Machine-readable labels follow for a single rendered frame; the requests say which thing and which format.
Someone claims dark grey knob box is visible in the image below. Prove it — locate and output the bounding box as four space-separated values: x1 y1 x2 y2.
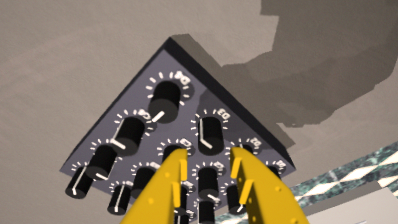
59 37 296 224

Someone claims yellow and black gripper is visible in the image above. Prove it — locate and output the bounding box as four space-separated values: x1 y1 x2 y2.
120 147 310 224

